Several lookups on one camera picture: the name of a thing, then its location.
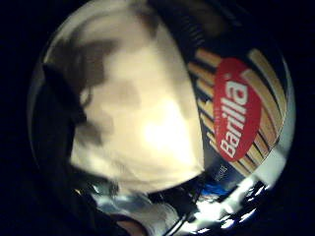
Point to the dark blue pasta box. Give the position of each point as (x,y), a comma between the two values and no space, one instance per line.
(229,108)

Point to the the person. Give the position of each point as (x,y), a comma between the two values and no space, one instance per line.
(144,213)

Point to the blue object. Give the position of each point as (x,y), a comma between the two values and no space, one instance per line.
(214,190)

